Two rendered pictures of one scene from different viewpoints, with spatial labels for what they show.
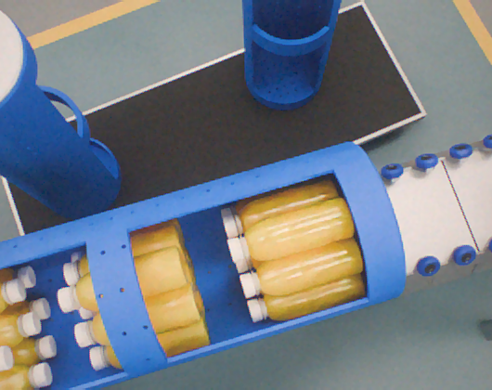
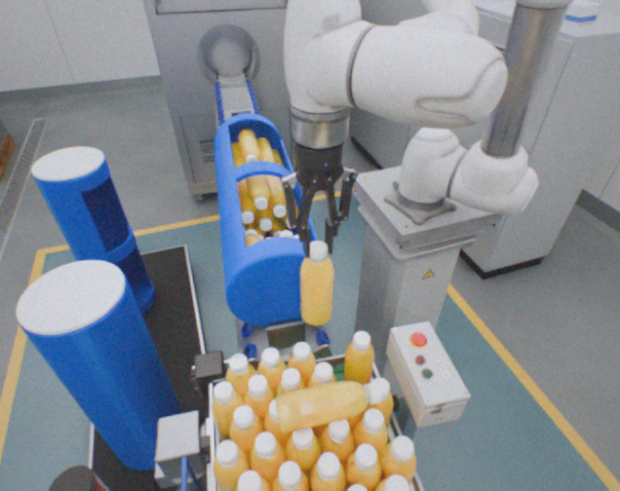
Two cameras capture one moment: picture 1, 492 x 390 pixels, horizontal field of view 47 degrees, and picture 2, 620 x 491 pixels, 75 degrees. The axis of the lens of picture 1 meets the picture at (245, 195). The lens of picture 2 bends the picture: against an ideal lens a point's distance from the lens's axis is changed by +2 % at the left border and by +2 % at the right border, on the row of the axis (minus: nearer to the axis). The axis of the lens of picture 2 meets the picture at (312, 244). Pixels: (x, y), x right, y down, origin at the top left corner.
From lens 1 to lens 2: 1.37 m
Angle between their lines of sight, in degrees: 51
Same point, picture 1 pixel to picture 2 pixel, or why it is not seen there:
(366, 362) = not seen: hidden behind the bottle
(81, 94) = (64, 462)
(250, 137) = (165, 321)
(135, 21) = (21, 413)
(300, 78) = (136, 292)
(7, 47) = (83, 266)
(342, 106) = (165, 276)
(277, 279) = (267, 154)
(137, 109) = not seen: hidden behind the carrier
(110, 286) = (259, 167)
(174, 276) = not seen: hidden behind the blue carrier
